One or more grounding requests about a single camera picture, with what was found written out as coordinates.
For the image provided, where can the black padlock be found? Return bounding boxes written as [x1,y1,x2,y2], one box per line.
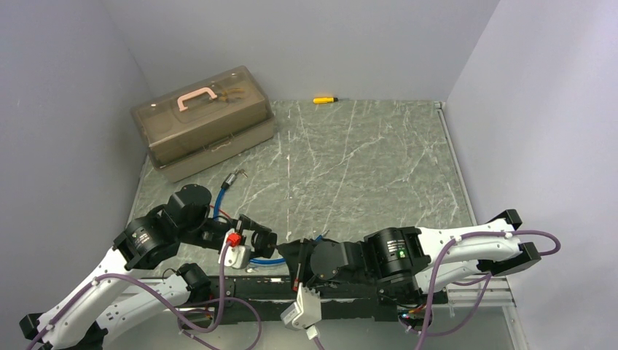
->
[251,230,278,259]

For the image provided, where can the blue cable lock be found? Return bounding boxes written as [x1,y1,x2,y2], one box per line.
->
[213,170,330,268]

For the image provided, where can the silver key bunch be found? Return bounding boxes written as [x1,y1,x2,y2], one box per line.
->
[235,169,248,178]

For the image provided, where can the red cable lock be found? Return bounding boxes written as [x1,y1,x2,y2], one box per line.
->
[211,205,231,222]

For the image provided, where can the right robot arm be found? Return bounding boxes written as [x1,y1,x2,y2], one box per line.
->
[277,209,541,303]

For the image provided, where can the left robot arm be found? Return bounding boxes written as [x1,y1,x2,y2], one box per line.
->
[20,184,277,349]

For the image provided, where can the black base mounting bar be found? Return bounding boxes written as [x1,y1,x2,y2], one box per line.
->
[181,276,428,327]

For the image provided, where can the brown translucent tool box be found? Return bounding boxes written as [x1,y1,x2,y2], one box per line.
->
[130,66,275,182]

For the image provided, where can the yellow handled screwdriver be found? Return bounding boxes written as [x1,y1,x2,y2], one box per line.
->
[313,97,339,105]

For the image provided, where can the aluminium frame rail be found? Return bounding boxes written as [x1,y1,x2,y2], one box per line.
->
[115,277,516,314]

